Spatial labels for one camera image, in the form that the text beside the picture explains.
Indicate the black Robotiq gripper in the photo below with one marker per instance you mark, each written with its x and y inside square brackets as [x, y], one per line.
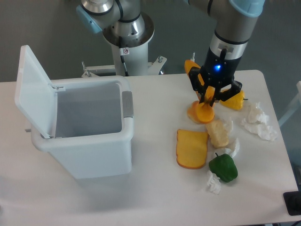
[217, 72]

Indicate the long orange bread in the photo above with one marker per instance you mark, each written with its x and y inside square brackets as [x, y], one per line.
[205, 112]

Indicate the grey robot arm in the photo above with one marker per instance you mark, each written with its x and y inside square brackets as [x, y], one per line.
[236, 20]

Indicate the round knotted bread roll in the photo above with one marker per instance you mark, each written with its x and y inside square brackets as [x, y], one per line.
[191, 112]

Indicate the pale yellow bread piece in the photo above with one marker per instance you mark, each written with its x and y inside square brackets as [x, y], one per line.
[217, 133]

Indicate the crumpled tissue under bread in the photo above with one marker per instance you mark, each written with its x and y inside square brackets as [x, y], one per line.
[233, 147]

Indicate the white trash can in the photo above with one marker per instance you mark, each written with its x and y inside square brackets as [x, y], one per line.
[86, 124]

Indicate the yellow bell pepper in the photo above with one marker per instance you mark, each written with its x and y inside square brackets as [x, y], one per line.
[236, 102]

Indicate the large crumpled white tissue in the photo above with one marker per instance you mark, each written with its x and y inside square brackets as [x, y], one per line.
[256, 123]

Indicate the orange toast slice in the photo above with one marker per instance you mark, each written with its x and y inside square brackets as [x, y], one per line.
[191, 149]

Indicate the green bell pepper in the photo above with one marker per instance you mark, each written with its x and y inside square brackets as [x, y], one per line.
[224, 167]

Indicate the small crumpled white tissue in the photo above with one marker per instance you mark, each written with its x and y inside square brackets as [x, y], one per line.
[213, 183]

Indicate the black device at edge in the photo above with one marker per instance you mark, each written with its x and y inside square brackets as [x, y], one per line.
[293, 202]

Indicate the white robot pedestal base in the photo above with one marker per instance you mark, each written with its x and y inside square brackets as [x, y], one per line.
[129, 43]

